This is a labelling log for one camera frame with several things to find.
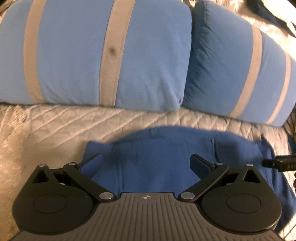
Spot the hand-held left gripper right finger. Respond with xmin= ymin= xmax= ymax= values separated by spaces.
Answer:
xmin=178 ymin=154 xmax=263 ymax=202

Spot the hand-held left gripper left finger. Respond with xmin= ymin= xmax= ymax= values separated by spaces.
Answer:
xmin=32 ymin=153 xmax=117 ymax=203

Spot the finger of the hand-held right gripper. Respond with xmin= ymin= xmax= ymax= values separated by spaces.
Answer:
xmin=262 ymin=156 xmax=296 ymax=172

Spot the blue fleece jacket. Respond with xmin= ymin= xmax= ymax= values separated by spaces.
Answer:
xmin=82 ymin=126 xmax=296 ymax=234

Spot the blue striped pillow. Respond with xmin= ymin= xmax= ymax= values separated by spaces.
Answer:
xmin=181 ymin=0 xmax=296 ymax=127
xmin=0 ymin=0 xmax=192 ymax=112

